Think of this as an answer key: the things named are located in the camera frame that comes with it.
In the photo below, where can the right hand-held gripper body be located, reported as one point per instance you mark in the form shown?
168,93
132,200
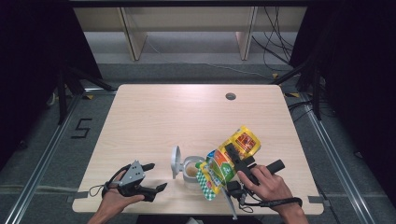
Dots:
233,188

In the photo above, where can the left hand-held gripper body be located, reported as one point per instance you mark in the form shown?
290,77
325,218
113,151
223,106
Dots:
132,175

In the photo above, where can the yellow green snack pouch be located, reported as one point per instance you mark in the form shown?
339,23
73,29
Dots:
241,143

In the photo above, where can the person's left hand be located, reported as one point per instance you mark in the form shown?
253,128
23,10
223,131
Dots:
116,200

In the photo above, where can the person's right hand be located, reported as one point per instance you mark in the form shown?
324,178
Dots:
271,186

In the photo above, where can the grey tape strip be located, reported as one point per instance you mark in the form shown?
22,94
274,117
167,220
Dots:
77,196
319,200

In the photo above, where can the grey table grommet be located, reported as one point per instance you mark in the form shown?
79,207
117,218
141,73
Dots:
230,96

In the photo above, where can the yellow black tape piece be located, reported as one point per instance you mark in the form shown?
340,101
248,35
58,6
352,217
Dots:
89,97
275,75
292,94

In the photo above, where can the black metal stand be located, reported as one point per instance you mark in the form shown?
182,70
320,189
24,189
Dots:
316,90
63,93

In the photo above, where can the dark curtain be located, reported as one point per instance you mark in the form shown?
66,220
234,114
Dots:
34,62
358,77

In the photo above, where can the light wooden shelf unit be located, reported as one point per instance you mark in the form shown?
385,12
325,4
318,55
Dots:
186,18

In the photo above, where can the aluminium floor rail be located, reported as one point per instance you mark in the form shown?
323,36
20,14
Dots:
336,161
40,165

